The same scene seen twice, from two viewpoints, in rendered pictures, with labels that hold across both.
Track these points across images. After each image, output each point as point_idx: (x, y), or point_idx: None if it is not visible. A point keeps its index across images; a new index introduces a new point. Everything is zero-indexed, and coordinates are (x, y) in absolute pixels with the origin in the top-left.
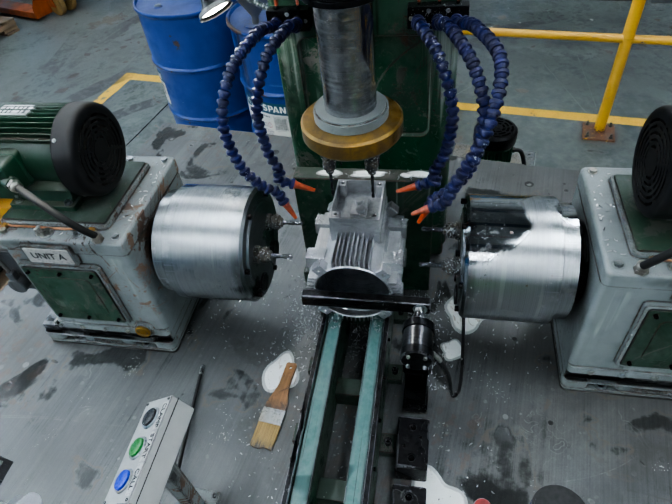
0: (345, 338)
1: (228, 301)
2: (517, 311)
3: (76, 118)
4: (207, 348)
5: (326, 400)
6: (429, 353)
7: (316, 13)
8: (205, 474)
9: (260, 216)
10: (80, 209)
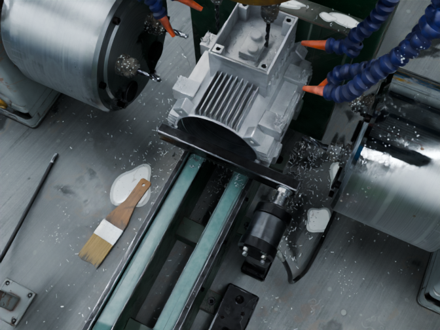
0: (207, 173)
1: None
2: (393, 232)
3: None
4: (67, 135)
5: (155, 249)
6: (270, 253)
7: None
8: (27, 270)
9: (136, 18)
10: None
